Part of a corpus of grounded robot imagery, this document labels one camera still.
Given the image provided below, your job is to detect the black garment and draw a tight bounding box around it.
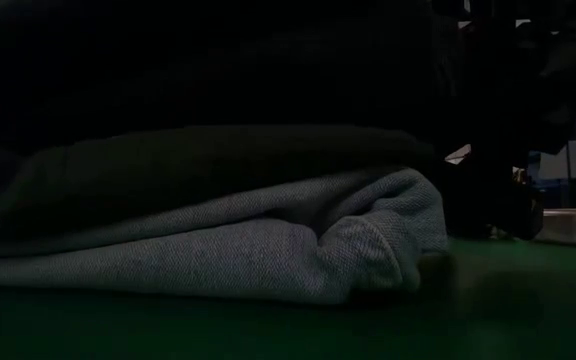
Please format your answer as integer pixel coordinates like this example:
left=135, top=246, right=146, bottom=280
left=0, top=0, right=469, bottom=154

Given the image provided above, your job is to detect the clear package with orange label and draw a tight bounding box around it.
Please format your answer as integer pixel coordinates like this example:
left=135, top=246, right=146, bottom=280
left=535, top=208, right=576, bottom=250

